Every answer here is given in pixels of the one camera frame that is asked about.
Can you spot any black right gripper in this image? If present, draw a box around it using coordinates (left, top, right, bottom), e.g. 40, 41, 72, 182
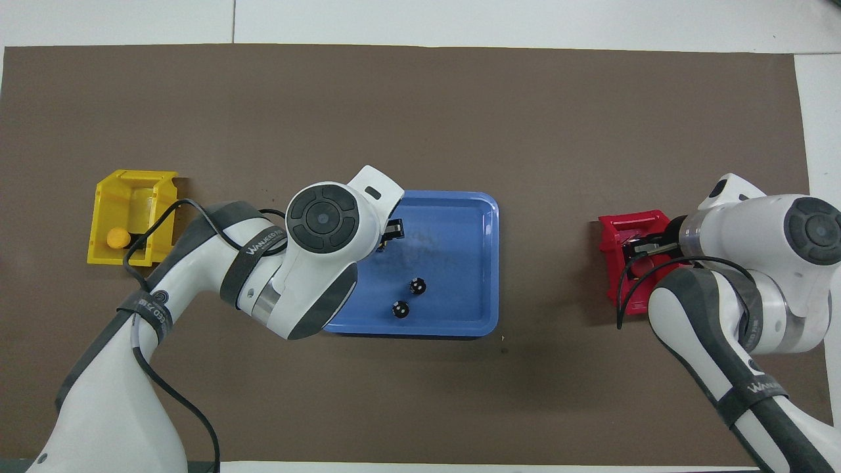
633, 217, 688, 258

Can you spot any red plastic bin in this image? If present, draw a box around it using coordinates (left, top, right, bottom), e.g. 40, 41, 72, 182
598, 209, 687, 316

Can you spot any blue plastic tray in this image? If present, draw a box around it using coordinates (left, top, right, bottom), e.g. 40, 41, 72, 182
323, 191, 500, 338

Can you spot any brown table mat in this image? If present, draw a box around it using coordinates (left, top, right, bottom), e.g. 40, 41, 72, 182
0, 44, 835, 468

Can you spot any yellow plastic bin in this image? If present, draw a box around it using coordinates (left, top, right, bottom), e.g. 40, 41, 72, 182
87, 169, 182, 267

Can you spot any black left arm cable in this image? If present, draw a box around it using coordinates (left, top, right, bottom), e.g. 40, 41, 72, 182
122, 198, 290, 473

